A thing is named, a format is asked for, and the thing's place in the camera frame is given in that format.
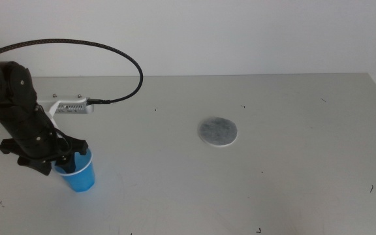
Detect blue plastic cup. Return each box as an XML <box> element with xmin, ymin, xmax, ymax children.
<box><xmin>51</xmin><ymin>148</ymin><xmax>96</xmax><ymax>193</ymax></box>

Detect round grey cup mat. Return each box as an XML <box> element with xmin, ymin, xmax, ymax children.
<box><xmin>197</xmin><ymin>116</ymin><xmax>238</xmax><ymax>148</ymax></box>

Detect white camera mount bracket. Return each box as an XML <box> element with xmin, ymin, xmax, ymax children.
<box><xmin>35</xmin><ymin>93</ymin><xmax>91</xmax><ymax>131</ymax></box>

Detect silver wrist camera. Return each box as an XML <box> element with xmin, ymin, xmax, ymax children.
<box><xmin>55</xmin><ymin>101</ymin><xmax>95</xmax><ymax>116</ymax></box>

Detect black braided cable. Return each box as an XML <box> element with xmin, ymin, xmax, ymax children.
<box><xmin>0</xmin><ymin>38</ymin><xmax>144</xmax><ymax>106</ymax></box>

